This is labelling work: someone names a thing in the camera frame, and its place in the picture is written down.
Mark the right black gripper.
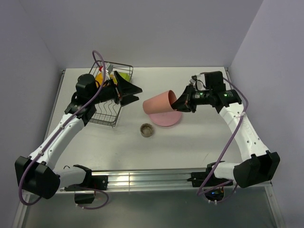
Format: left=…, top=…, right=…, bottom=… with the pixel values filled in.
left=170, top=83, right=213, bottom=113

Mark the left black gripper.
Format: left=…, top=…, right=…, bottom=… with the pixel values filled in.
left=89, top=71, right=142, bottom=107

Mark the white square bowl green outside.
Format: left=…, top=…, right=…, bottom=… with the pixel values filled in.
left=119, top=72, right=131, bottom=82

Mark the pink plastic cup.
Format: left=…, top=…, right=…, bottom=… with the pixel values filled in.
left=142, top=90, right=177, bottom=114

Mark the yellow ribbed bowl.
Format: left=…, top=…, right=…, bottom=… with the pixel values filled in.
left=95, top=73, right=117, bottom=86

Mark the small grey speckled bowl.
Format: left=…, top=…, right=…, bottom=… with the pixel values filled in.
left=140, top=123, right=154, bottom=138

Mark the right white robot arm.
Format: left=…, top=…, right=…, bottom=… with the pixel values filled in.
left=171, top=85, right=280, bottom=189

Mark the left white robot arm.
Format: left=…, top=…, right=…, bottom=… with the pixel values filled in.
left=15, top=71, right=143, bottom=206

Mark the pink round plate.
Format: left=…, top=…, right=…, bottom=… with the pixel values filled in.
left=148, top=111, right=182, bottom=127

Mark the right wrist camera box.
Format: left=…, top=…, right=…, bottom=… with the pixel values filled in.
left=190, top=72, right=207, bottom=91

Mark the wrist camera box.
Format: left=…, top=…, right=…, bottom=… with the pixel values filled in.
left=190, top=72, right=207, bottom=91
left=98, top=62, right=114, bottom=74

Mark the black wire dish rack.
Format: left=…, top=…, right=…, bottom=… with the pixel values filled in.
left=89, top=62, right=133, bottom=127

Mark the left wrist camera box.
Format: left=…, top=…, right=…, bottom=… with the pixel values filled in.
left=98, top=62, right=114, bottom=74

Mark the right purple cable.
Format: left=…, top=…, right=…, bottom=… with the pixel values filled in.
left=196, top=78, right=249, bottom=202

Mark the aluminium frame rail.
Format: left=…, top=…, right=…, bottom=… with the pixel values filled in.
left=22, top=167, right=271, bottom=195

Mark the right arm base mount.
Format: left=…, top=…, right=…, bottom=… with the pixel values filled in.
left=187, top=171, right=233, bottom=188

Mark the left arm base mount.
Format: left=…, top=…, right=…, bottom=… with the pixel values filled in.
left=64, top=175, right=109, bottom=207

